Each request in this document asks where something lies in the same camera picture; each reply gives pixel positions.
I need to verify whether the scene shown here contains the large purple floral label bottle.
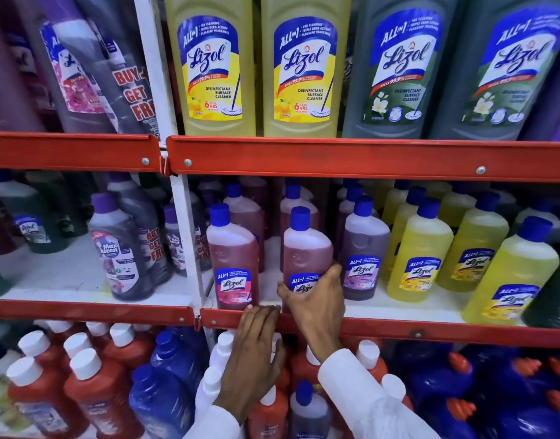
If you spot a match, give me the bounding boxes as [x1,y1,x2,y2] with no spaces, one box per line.
[12,0,120,134]

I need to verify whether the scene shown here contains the large yellow cleaner bottle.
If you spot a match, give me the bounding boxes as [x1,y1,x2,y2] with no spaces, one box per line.
[163,0,257,137]
[261,0,353,138]

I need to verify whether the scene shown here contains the person's right hand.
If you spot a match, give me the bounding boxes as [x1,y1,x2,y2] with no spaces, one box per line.
[276,263,346,364]

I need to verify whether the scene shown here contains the large purple cleaner bottle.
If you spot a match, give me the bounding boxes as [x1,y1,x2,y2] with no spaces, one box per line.
[520,41,560,142]
[0,0,47,133]

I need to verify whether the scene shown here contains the person's left hand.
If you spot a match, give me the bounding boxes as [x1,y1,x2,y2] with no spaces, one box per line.
[214,305,286,424]

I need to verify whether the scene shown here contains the large dark green cleaner bottle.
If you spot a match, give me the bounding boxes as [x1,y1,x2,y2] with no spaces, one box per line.
[428,0,560,141]
[342,0,461,140]

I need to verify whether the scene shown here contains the red metal shelf rail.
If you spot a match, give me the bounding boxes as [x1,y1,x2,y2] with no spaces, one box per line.
[200,307,560,350]
[0,299,196,327]
[0,131,162,173]
[166,135,560,184]

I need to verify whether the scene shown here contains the cluster of pink cleaner bottles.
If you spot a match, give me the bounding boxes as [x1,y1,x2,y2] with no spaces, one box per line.
[207,176,322,310]

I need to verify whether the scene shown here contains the group of blue orange-capped bottles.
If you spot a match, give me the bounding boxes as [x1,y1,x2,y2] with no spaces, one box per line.
[390,340,560,439]

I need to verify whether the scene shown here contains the pink liquid cleaner bottle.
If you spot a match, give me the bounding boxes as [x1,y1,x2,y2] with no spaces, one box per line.
[280,206,334,311]

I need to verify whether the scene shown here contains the person's right forearm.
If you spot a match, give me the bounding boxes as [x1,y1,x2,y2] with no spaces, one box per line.
[317,348,441,439]

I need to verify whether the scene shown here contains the white plastic bottle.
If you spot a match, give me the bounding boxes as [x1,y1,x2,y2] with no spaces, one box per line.
[195,366,223,421]
[210,331,235,375]

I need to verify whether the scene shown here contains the dark purple bottle purple cap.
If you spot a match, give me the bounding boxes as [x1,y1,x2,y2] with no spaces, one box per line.
[164,205,189,276]
[188,192,213,272]
[107,172,173,286]
[89,193,155,301]

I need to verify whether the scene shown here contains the group of small yellow bottles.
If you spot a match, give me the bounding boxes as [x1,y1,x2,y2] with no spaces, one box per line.
[380,179,560,326]

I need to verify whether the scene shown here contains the large purple red-lettered bottle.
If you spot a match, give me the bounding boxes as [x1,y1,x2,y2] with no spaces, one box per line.
[72,0,161,137]

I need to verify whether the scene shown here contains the lavender cleaner bottle blue cap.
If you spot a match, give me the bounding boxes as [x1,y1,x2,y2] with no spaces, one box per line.
[335,180,367,252]
[341,195,391,301]
[289,381,332,439]

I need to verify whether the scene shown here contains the group of red white-capped bottles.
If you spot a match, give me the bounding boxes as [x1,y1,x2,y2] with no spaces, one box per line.
[5,320,415,439]

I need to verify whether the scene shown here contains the white metal shelf upright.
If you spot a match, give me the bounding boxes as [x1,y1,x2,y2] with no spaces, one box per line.
[133,0,214,311]

